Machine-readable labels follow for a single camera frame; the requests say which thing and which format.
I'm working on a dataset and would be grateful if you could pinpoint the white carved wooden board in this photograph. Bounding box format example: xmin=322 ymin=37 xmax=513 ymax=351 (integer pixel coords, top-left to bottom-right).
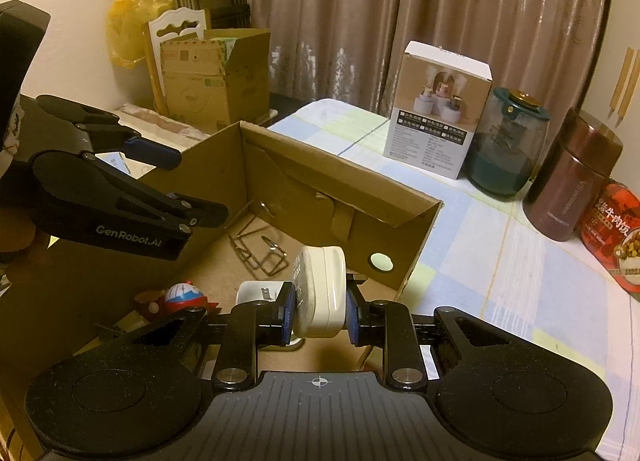
xmin=143 ymin=6 xmax=211 ymax=115

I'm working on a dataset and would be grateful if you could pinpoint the brown curtain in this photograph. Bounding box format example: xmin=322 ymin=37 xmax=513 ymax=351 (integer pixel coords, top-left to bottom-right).
xmin=240 ymin=0 xmax=616 ymax=118

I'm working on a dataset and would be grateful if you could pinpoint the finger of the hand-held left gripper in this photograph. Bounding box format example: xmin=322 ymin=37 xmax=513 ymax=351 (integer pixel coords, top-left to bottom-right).
xmin=36 ymin=94 xmax=182 ymax=171
xmin=82 ymin=154 xmax=230 ymax=233

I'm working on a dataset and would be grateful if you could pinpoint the patterned pale cloth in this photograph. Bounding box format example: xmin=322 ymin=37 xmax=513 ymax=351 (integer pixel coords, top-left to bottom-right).
xmin=112 ymin=102 xmax=214 ymax=138

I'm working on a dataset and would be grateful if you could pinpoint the large cardboard box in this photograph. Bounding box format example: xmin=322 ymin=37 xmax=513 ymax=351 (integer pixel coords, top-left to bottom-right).
xmin=0 ymin=120 xmax=445 ymax=442

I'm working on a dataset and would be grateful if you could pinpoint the yellow plastic bag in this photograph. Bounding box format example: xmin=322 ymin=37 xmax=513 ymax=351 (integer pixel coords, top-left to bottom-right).
xmin=106 ymin=0 xmax=179 ymax=70

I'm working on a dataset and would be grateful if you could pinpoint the blue cat toy figure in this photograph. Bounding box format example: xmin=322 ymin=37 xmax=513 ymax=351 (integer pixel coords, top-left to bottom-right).
xmin=134 ymin=282 xmax=222 ymax=317

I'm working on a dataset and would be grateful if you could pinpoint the brown metal thermos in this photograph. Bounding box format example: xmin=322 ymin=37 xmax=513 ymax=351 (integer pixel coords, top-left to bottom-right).
xmin=522 ymin=106 xmax=626 ymax=243

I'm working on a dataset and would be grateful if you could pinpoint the small printed cardboard box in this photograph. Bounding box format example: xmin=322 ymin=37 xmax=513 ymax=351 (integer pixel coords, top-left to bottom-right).
xmin=159 ymin=28 xmax=272 ymax=135

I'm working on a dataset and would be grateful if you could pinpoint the thick white power adapter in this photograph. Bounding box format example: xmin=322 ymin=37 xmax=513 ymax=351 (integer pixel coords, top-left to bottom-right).
xmin=292 ymin=246 xmax=347 ymax=340

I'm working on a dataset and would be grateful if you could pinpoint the green glass jar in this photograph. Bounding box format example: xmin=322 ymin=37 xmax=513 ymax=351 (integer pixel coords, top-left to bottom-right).
xmin=466 ymin=86 xmax=551 ymax=199

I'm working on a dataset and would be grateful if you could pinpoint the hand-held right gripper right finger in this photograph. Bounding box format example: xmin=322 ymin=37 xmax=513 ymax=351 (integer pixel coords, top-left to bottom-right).
xmin=345 ymin=288 xmax=532 ymax=390

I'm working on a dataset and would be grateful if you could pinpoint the white product box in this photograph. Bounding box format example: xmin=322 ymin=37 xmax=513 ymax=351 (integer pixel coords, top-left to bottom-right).
xmin=384 ymin=40 xmax=494 ymax=181

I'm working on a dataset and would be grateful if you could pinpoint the red instant meal container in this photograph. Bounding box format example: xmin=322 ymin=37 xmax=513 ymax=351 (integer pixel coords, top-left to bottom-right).
xmin=580 ymin=181 xmax=640 ymax=303

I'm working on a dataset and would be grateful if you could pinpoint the person's left hand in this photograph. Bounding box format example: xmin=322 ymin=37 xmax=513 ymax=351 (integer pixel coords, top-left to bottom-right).
xmin=0 ymin=208 xmax=49 ymax=264

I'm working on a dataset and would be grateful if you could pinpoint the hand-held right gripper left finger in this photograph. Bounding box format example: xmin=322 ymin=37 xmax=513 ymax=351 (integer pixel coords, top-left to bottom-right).
xmin=100 ymin=282 xmax=297 ymax=393

